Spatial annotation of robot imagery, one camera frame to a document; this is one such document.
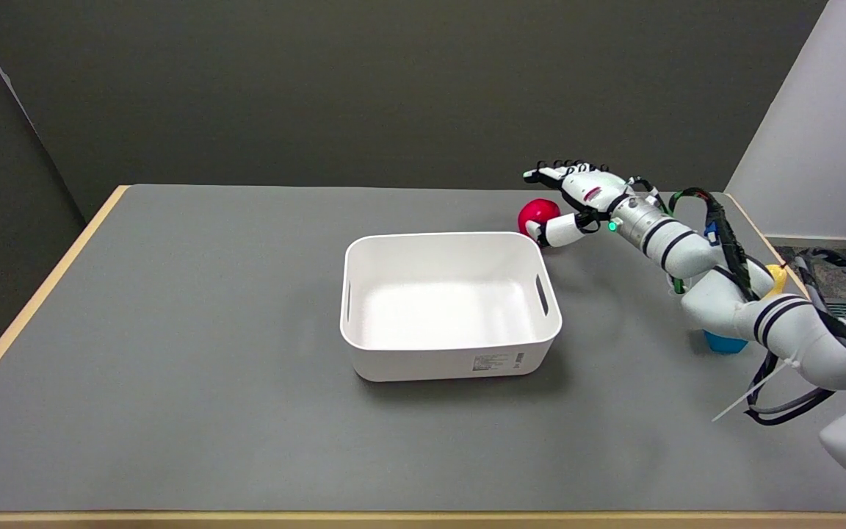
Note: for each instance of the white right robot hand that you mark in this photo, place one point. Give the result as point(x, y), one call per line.
point(577, 200)

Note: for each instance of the red apple toy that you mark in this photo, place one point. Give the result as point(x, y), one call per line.
point(534, 213)

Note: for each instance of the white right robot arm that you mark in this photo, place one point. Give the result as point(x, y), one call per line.
point(753, 308)

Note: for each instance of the white plastic storage bin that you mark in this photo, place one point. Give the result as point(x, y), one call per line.
point(449, 305)

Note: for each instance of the blue cube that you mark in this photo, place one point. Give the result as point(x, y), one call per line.
point(724, 343)

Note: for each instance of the yellow pear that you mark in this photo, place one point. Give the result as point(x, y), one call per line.
point(778, 278)

